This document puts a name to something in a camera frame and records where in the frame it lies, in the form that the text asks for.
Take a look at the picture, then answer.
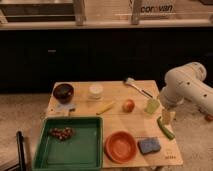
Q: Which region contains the red bowl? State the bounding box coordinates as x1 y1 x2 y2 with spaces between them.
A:
104 131 137 164

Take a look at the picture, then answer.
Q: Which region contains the bunch of red grapes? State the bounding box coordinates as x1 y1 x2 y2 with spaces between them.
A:
49 128 75 141

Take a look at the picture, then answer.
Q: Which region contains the green plastic tray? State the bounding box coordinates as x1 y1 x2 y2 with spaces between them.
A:
32 117 103 171

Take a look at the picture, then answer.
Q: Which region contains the wooden shelf rail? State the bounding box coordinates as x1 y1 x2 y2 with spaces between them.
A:
0 0 213 30

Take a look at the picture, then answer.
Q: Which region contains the white lidded cup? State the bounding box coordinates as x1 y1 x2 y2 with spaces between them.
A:
89 84 103 100

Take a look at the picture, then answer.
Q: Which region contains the light blue cloth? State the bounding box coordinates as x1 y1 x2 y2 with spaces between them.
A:
54 103 76 111

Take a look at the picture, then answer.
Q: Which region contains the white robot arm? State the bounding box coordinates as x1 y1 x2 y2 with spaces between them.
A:
159 62 213 121

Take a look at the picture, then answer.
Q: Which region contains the blue sponge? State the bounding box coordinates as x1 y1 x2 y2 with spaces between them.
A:
138 137 161 155

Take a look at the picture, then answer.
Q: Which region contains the light green cup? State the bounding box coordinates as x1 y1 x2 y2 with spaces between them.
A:
145 98 160 114

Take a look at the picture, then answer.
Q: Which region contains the green cucumber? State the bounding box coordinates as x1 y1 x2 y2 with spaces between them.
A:
157 116 175 140

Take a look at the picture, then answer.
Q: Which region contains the yellow banana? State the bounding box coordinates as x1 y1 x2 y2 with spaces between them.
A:
96 102 115 115

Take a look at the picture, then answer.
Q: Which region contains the dark brown bowl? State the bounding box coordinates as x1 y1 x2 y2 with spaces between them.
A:
53 83 74 104

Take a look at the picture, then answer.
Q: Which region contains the black chair back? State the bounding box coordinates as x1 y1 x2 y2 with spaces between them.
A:
4 131 26 171

